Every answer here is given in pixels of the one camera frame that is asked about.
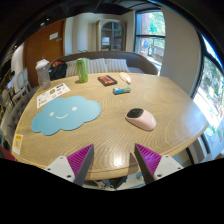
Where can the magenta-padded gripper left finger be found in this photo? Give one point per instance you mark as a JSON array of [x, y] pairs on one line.
[[61, 166]]

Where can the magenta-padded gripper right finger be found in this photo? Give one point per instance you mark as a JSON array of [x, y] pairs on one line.
[[166, 165]]

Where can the pink and black computer mouse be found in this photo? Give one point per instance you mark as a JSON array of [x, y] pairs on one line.
[[144, 120]]

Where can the blue cloud-shaped mouse pad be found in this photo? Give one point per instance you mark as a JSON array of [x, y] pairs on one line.
[[66, 115]]

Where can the yellow label sticker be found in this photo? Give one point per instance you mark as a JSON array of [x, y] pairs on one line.
[[17, 143]]

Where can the grey tufted chair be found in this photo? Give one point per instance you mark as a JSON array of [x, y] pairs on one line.
[[15, 113]]

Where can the white sticker sheet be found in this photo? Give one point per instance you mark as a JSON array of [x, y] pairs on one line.
[[50, 96]]

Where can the small green and blue pack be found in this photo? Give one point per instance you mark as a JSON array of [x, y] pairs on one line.
[[121, 90]]

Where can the large side window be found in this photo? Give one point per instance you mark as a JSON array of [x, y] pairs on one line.
[[211, 90]]

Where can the group of chairs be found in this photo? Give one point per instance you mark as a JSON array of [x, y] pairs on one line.
[[18, 85]]

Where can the clear shaker bottle white lid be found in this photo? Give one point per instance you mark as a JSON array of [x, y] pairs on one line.
[[43, 75]]

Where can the black backpack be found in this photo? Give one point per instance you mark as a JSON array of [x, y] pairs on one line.
[[58, 70]]

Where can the black box with red print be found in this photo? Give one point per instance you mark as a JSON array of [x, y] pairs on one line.
[[107, 80]]

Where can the striped cushion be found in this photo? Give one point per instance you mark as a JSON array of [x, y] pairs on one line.
[[117, 65], [71, 69], [96, 66]]

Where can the green drink can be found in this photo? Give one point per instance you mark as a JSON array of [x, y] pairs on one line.
[[82, 70]]

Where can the brown curved sofa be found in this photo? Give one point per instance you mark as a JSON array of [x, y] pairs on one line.
[[140, 63]]

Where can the brown wooden door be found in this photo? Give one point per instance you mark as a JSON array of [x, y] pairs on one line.
[[41, 50]]

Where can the black-framed window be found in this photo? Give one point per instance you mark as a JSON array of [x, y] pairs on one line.
[[150, 36]]

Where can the white door sign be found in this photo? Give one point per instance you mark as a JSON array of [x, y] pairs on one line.
[[53, 35]]

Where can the glass-door cabinet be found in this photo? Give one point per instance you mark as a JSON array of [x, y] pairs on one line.
[[111, 35]]

